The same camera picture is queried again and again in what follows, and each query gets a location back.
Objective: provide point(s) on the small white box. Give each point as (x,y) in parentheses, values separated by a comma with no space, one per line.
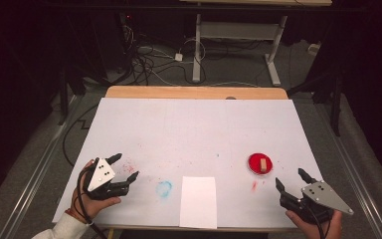
(313,48)

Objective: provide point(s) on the white metal desk frame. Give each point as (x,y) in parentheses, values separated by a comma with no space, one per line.
(238,30)

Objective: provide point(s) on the person's left hand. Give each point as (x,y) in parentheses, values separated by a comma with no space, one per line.
(93,204)

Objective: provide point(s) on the white paper sheet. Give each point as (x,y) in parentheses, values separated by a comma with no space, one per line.
(198,202)

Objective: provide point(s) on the round red ink pad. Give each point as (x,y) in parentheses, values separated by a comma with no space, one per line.
(254,163)

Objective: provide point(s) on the large white table cover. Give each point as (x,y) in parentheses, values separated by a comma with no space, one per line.
(179,132)

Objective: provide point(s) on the small wooden stamp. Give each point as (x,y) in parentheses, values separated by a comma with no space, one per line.
(263,165)

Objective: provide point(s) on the small white power adapter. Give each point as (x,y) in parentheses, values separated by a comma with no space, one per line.
(178,57)

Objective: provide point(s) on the black metal stand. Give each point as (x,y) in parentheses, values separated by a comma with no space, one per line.
(336,109)

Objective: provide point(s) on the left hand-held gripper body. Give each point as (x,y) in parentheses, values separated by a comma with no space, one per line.
(101,175)

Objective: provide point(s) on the person's right hand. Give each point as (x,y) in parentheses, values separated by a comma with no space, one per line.
(315,230)

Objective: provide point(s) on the metal floor rail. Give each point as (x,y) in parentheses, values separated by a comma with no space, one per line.
(42,166)
(355,182)

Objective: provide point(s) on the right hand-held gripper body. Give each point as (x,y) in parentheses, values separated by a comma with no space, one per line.
(323,195)

